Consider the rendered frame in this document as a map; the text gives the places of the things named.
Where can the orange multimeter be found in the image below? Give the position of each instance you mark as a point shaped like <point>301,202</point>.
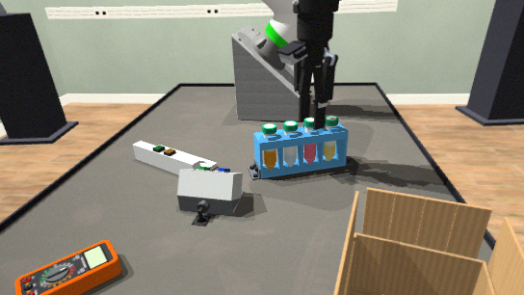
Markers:
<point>73,274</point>

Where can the green screw cap with white top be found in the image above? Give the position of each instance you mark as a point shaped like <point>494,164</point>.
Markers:
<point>290,126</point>
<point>269,128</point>

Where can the dark green screw cap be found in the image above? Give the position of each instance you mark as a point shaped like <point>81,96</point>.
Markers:
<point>331,121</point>

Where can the green screw cap with white label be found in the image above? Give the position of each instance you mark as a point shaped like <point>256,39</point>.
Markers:
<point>308,122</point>

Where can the blue tube rack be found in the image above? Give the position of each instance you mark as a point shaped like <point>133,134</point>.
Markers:
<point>300,138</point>

